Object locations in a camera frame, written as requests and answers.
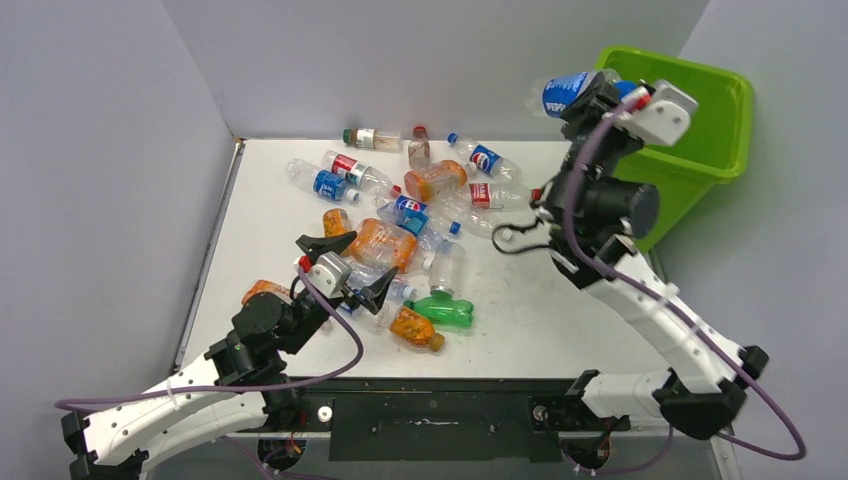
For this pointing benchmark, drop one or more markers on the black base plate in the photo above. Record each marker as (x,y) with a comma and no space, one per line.
(389,419)

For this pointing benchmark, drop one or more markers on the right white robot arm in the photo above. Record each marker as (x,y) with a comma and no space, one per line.
(594,221)

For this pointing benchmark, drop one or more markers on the central pepsi bottle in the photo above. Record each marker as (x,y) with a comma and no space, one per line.
(415,217)

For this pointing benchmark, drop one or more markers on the green plastic bottle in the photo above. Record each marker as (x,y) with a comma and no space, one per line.
(444,311)

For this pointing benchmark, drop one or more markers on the small orange bottle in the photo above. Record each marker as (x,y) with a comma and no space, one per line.
(336,222)

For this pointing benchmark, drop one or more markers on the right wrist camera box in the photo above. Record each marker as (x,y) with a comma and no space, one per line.
(661,115)

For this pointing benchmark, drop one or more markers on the green cap brown bottle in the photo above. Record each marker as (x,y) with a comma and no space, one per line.
(372,139)

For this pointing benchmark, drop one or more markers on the red label clear bottle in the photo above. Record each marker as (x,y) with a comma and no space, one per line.
(499,196)

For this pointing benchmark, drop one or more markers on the red cap small bottle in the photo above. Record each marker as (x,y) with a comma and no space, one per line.
(419,149)

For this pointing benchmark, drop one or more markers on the blue label water bottle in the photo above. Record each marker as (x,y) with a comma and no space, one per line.
(313,179)

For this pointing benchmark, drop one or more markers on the orange bottle white cap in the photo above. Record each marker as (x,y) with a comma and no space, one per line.
(443,177)

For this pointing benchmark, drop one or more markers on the clear bottle silver base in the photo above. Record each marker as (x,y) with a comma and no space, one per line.
(447,269)

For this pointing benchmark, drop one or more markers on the orange crushed bottle left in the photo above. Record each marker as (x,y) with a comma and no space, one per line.
(266,286)

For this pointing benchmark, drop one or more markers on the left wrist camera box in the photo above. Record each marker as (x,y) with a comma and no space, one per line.
(328,273)

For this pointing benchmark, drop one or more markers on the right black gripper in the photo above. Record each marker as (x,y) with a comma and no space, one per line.
(576,117)

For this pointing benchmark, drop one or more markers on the green plastic bin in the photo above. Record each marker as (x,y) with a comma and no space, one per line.
(715,149)

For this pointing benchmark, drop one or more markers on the red blue label bottle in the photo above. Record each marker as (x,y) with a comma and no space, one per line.
(360,174)

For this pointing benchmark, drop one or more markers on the large orange crushed bottle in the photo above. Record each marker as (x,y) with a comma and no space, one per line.
(383,245)

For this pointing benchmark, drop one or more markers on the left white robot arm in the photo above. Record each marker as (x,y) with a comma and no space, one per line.
(238,384)

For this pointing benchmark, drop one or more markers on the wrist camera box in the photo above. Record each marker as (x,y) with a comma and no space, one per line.
(328,273)
(661,115)

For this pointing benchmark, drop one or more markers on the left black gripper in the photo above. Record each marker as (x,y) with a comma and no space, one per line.
(373,292)

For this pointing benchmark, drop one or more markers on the orange bottle brown cap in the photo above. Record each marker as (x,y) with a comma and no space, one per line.
(416,329)

